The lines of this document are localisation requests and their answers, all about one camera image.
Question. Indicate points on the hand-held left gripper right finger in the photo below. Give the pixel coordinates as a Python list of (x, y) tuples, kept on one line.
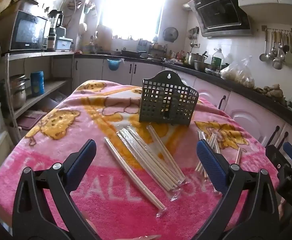
[(210, 163)]

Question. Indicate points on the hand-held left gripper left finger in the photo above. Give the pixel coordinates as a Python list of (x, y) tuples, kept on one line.
[(82, 161)]

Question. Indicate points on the wooden chopstick pair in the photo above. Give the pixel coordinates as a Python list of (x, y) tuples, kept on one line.
[(131, 172)]

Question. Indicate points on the pile of chopsticks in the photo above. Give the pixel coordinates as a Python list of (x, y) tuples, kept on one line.
[(148, 157)]

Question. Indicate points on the dark perforated utensil holder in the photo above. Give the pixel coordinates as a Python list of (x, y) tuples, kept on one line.
[(166, 105)]

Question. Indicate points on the pink printed blanket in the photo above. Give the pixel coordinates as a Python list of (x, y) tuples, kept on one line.
[(61, 120)]

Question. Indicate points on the white base cabinets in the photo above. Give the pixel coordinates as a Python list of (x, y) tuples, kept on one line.
[(248, 115)]

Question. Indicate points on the pile of ginger roots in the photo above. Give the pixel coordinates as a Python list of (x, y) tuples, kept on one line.
[(270, 91)]

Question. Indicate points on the purple tray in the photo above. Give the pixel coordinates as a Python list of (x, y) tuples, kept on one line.
[(31, 118)]

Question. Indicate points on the black kitchen countertop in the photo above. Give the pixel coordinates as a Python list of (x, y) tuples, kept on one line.
[(235, 85)]

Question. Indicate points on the white shelf unit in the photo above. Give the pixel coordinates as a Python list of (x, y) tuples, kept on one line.
[(48, 85)]

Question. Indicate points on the clear plastic bag of food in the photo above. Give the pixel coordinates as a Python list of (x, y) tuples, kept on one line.
[(238, 73)]

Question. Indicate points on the blue canister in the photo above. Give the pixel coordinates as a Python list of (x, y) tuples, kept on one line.
[(37, 83)]

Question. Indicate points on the steel pot on shelf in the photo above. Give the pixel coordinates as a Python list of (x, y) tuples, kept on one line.
[(18, 92)]

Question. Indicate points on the steel mixing bowl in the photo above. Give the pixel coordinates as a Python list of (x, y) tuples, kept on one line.
[(202, 66)]

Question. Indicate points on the blue hanging bin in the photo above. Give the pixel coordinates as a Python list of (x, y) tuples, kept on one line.
[(114, 64)]

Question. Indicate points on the clear oil bottle green label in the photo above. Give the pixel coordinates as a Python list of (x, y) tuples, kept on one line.
[(216, 58)]

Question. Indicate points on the steel stock pot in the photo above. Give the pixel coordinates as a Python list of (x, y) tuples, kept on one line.
[(195, 57)]

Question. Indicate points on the row of hanging ladles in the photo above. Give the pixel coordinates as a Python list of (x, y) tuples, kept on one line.
[(277, 47)]

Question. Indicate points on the pale blue storage box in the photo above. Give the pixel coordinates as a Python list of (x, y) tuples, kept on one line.
[(64, 43)]

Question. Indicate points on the white plastic jug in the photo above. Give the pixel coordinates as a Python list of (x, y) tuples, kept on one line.
[(104, 38)]

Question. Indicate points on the countertop dish rack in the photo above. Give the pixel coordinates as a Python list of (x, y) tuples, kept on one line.
[(144, 46)]

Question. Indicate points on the hanging kitchen tools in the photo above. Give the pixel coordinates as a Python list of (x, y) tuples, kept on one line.
[(193, 33)]

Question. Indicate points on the blender with dark jug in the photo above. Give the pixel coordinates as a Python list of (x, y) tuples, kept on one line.
[(54, 27)]

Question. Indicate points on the black microwave oven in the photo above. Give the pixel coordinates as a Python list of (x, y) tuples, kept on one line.
[(28, 31)]

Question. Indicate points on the black range hood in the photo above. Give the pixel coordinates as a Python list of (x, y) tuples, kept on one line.
[(220, 12)]

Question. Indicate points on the kitchen window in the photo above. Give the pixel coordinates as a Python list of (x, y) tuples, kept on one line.
[(133, 7)]

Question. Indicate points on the cardboard box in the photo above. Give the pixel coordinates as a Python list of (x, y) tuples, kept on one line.
[(13, 6)]

